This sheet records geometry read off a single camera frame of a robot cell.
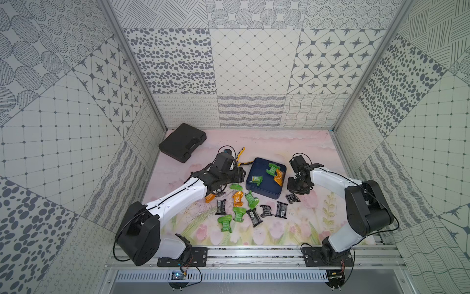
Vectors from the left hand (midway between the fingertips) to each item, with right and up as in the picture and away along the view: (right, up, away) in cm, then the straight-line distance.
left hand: (241, 169), depth 83 cm
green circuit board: (-25, -41, -11) cm, 49 cm away
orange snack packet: (-2, -15, +7) cm, 17 cm away
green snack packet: (-1, -21, +3) cm, 21 cm away
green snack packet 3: (+6, -17, +6) cm, 19 cm away
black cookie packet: (+6, -22, +1) cm, 23 cm away
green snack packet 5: (+18, -2, +17) cm, 25 cm away
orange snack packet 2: (-16, -15, +7) cm, 24 cm away
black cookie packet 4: (+25, -15, +7) cm, 30 cm away
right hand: (+27, -13, +8) cm, 31 cm away
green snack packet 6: (+8, -7, +13) cm, 17 cm away
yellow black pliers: (-1, +5, +25) cm, 25 cm away
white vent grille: (-7, -40, -13) cm, 43 cm away
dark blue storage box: (+14, -11, +12) cm, 21 cm away
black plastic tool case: (-38, +11, +25) cm, 47 cm away
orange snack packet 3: (+20, -6, +13) cm, 24 cm away
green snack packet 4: (-8, -23, 0) cm, 25 cm away
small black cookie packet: (+12, -20, +3) cm, 24 cm away
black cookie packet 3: (+19, -20, +3) cm, 28 cm away
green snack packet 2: (-3, -10, +12) cm, 16 cm away
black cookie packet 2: (-10, -19, +3) cm, 22 cm away
